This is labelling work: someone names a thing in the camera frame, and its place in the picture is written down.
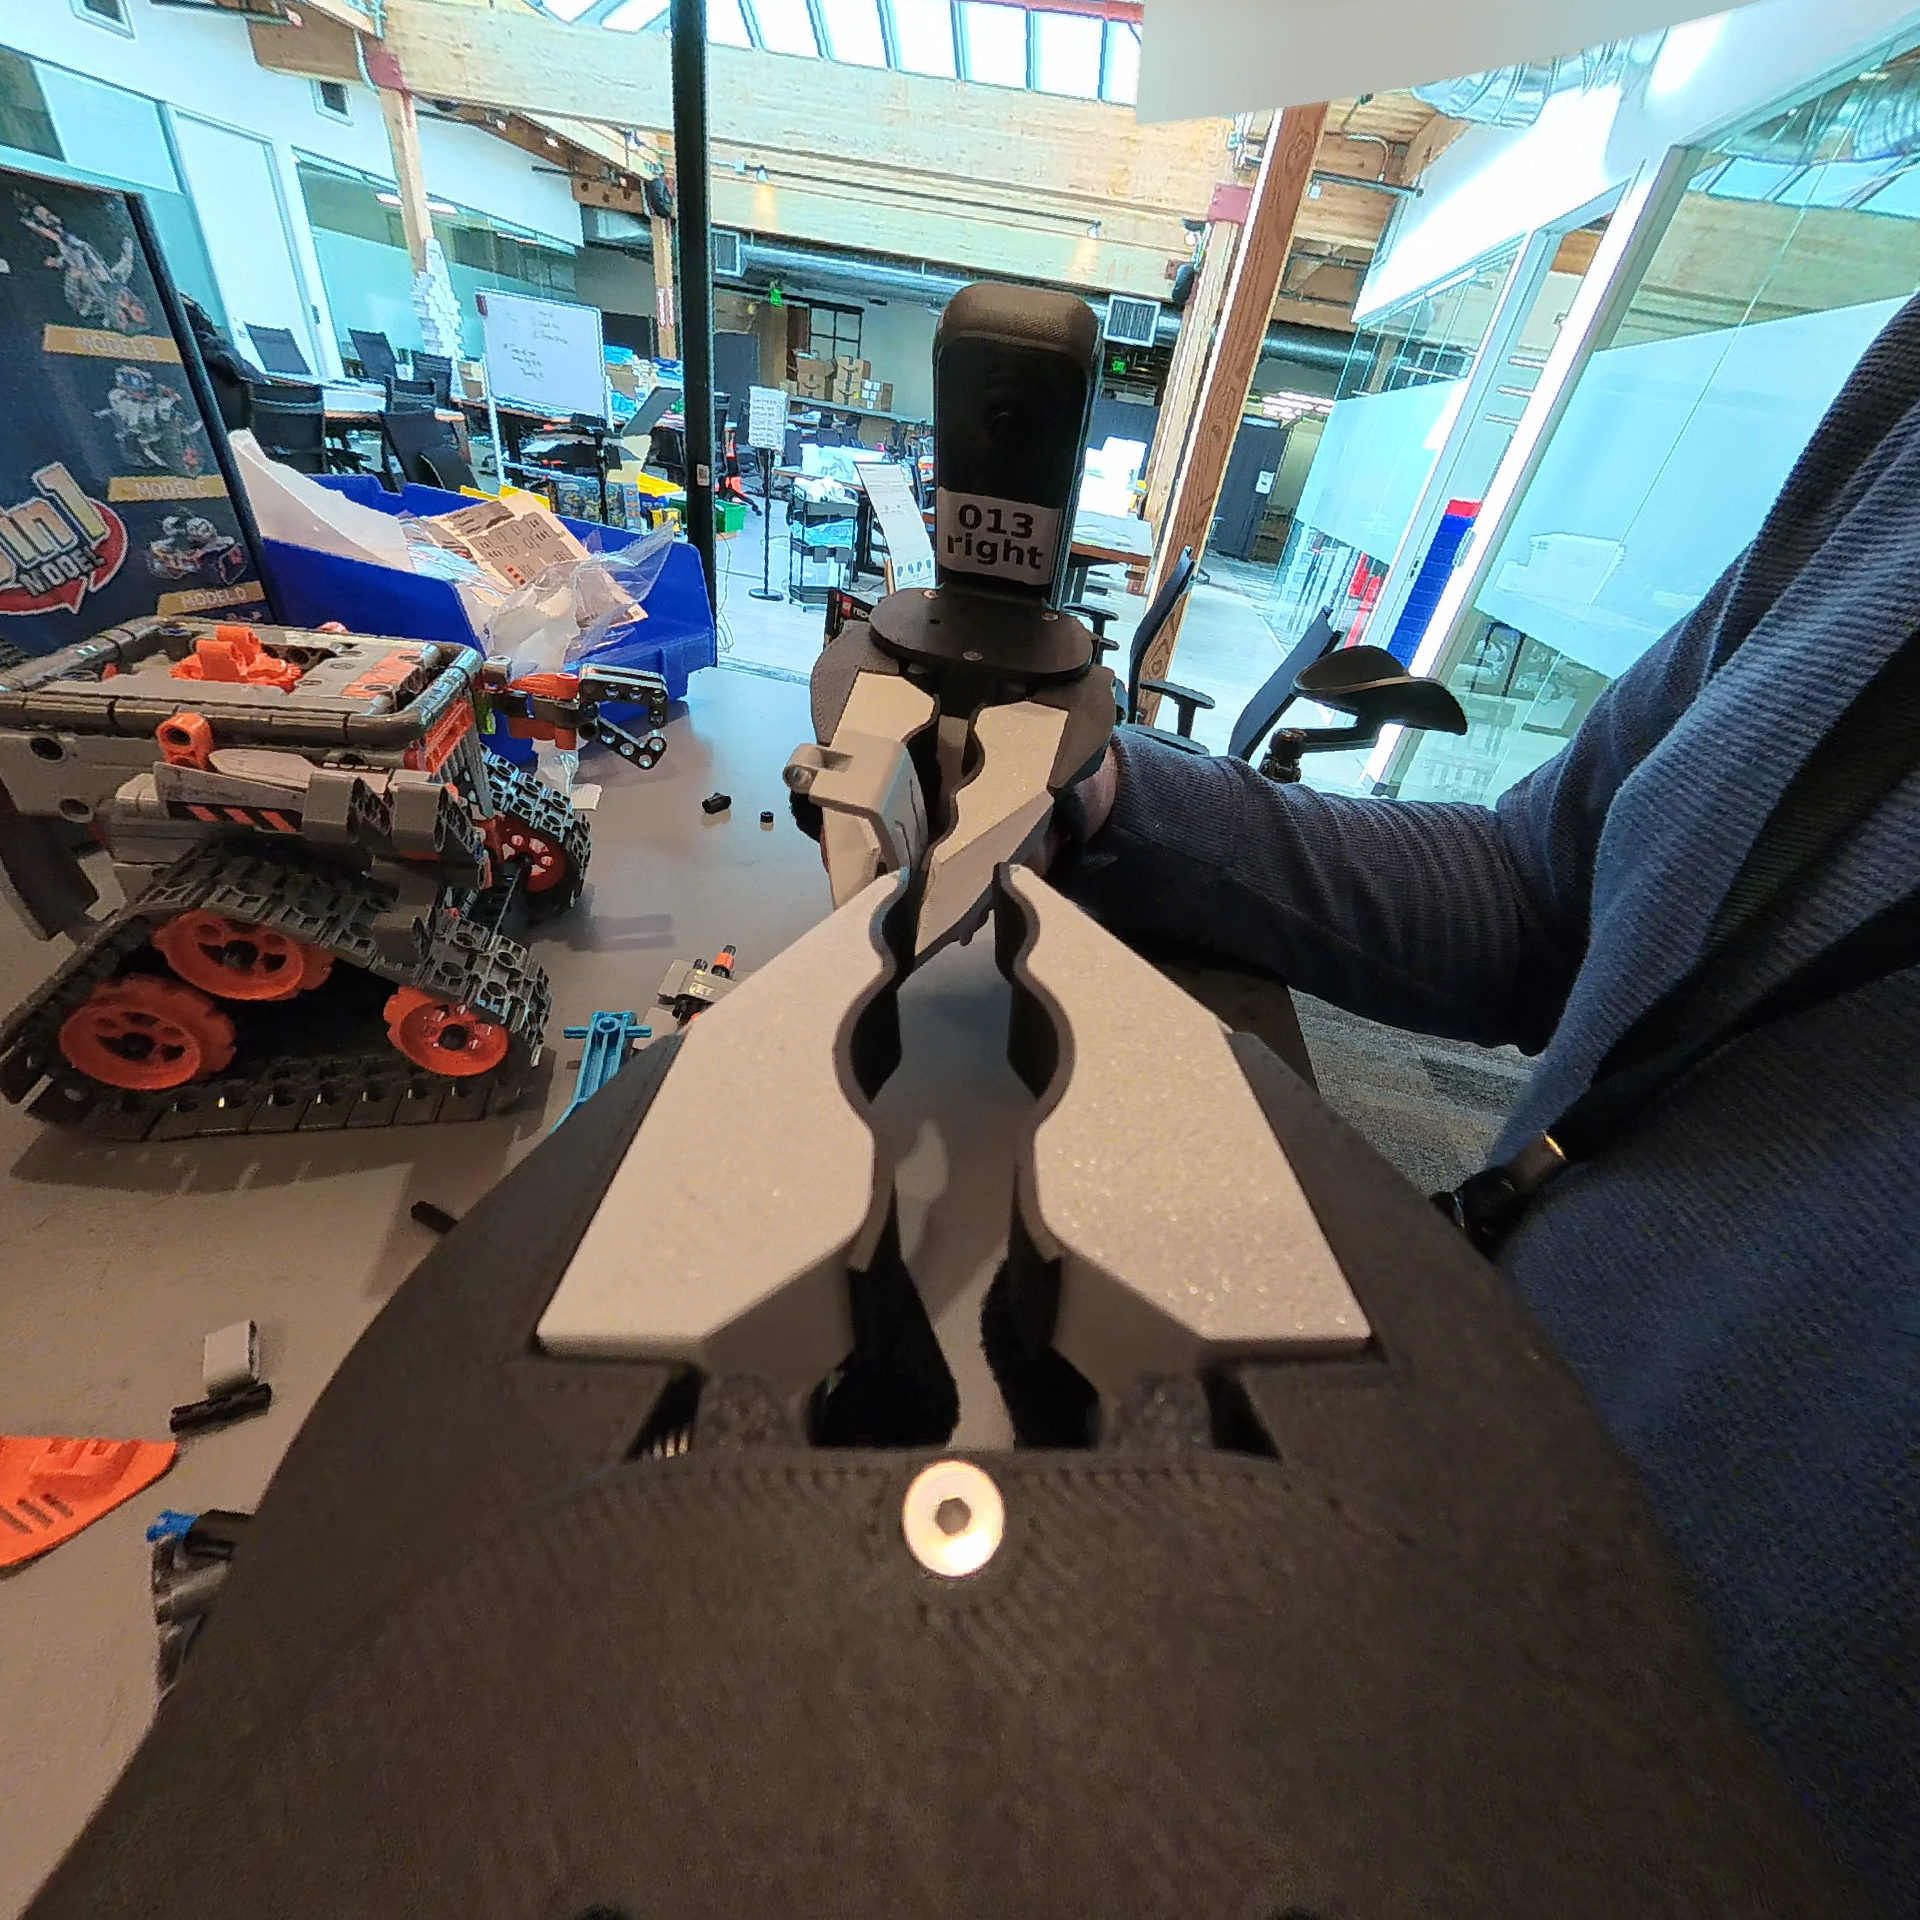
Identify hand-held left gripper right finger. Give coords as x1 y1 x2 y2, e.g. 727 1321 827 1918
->
983 865 1376 1449

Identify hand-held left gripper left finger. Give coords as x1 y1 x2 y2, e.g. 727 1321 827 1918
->
534 870 922 1440

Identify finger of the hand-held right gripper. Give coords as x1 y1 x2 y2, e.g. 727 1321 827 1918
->
907 697 1066 969
838 667 951 781

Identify person's right forearm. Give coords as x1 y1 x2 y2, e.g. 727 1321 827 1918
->
1102 726 1592 1051

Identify black elbow connector blue pin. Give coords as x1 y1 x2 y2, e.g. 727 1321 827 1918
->
144 1506 248 1577

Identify blue brick separator tool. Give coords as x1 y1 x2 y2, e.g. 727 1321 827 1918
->
550 1013 656 1134

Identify black office chair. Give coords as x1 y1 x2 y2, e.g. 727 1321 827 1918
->
1227 608 1471 789
1078 545 1220 759

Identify blue storage bin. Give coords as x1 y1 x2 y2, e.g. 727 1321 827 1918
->
240 471 719 706

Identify white paper sign on stand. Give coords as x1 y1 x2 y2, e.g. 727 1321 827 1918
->
742 381 792 601

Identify black badge reel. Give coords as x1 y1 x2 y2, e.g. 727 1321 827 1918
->
1430 1131 1567 1262

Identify black pole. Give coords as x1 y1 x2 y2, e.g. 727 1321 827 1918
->
668 0 723 578

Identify clear plastic bags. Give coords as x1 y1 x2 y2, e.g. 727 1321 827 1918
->
224 427 676 677

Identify whiteboard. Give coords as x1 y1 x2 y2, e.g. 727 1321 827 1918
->
478 288 608 422

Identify tracked toy robot vehicle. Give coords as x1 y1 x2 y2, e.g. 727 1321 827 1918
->
0 614 670 1142

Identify person's blue-clothed body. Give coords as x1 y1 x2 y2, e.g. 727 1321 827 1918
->
1476 293 1920 1920

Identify grey axle connector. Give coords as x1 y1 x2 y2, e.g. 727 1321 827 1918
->
150 1568 226 1666

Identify orange plastic panel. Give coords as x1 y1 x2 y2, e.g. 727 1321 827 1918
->
0 1430 178 1568

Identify robot kit box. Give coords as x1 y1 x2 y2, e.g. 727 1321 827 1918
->
0 165 279 663

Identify grey bracket with orange bushes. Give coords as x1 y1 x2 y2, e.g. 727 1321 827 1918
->
656 942 747 1023

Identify black shoulder strap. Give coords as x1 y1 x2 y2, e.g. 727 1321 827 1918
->
1499 877 1920 1186

